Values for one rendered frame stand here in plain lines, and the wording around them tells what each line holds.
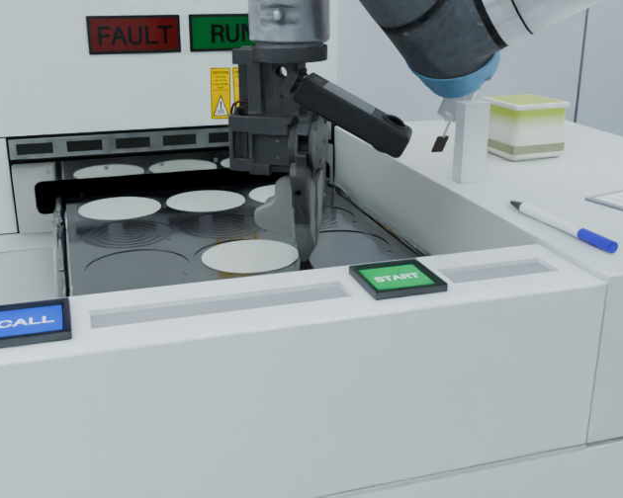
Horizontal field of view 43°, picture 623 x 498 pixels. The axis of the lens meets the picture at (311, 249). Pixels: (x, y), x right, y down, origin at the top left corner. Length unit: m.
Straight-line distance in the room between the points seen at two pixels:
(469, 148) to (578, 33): 2.33
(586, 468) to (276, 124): 0.40
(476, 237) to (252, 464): 0.35
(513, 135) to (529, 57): 2.10
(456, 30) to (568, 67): 2.46
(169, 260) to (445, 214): 0.29
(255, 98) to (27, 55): 0.41
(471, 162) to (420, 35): 0.20
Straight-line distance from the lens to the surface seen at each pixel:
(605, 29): 3.23
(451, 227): 0.83
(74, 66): 1.08
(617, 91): 3.30
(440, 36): 0.70
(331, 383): 0.55
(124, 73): 1.09
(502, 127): 0.97
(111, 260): 0.83
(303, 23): 0.72
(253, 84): 0.75
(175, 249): 0.84
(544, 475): 0.68
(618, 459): 0.72
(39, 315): 0.55
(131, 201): 1.04
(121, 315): 0.55
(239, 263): 0.79
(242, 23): 1.10
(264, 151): 0.75
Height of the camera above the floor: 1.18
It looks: 20 degrees down
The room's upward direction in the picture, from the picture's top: straight up
